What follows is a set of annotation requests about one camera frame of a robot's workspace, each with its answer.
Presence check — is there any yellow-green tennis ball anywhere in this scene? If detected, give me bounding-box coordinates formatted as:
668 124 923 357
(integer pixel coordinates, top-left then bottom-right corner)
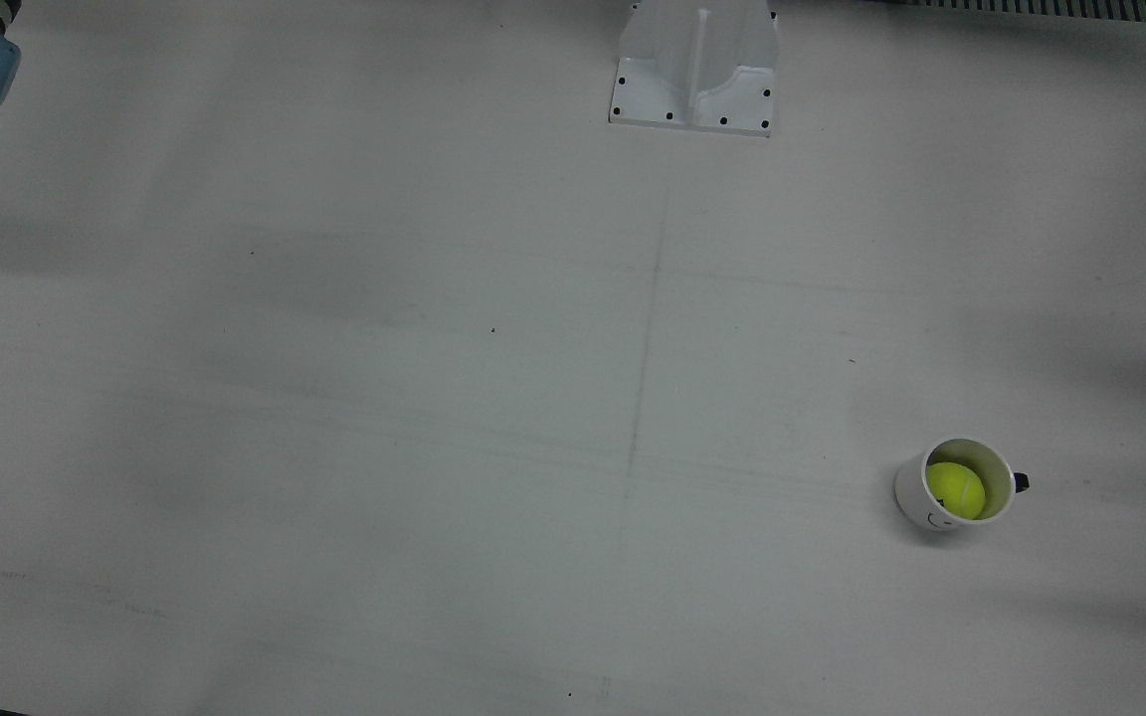
925 461 988 521

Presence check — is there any white cup with smiley face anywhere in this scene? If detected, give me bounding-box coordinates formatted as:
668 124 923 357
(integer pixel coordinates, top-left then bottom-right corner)
893 437 1033 533

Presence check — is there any black ribbed strip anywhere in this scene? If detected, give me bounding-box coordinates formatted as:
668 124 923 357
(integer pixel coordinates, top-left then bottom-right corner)
861 0 1146 19

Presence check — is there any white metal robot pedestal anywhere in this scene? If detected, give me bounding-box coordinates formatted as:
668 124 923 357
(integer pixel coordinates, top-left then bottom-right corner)
608 0 781 138

